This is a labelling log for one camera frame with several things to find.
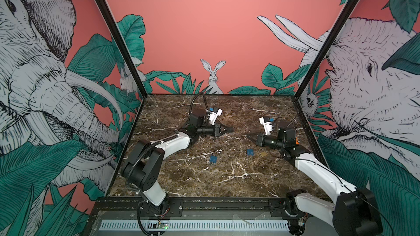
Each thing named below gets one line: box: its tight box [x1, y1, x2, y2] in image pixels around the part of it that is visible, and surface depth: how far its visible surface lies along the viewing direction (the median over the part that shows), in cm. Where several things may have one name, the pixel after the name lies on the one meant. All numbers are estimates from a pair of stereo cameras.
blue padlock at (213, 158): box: [209, 155, 218, 163], surface depth 91 cm
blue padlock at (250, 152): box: [246, 148, 255, 156], surface depth 94 cm
